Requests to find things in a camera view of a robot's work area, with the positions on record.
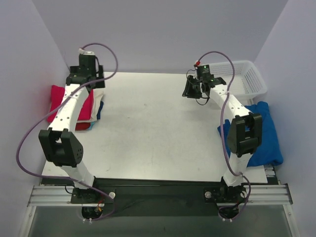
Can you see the navy folded t shirt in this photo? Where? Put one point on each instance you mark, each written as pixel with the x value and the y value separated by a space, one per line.
pixel 100 110

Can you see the teal folded t shirt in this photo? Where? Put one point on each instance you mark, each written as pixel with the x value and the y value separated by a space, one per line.
pixel 91 125

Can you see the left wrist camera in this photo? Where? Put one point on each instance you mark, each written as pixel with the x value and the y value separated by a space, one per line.
pixel 87 60

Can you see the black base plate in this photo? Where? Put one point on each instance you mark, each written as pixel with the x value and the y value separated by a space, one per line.
pixel 159 209

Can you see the blue t shirt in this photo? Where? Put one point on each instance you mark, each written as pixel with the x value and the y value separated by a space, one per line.
pixel 268 153

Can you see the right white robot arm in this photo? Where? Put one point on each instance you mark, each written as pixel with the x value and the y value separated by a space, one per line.
pixel 245 132

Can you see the red folded t shirt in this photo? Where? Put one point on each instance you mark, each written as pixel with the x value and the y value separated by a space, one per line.
pixel 81 126

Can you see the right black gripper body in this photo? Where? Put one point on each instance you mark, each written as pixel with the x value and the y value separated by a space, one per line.
pixel 190 87

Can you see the white perforated plastic basket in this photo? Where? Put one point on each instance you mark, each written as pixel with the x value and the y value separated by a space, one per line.
pixel 247 84

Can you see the aluminium mounting rail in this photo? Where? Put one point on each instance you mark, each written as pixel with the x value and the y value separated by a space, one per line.
pixel 257 195

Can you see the red t shirt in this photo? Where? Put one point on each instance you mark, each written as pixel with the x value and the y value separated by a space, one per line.
pixel 81 126
pixel 84 108

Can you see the cream folded t shirt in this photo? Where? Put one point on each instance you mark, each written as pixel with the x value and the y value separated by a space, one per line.
pixel 97 97

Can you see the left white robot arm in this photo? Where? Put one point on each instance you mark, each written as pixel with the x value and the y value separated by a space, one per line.
pixel 59 144

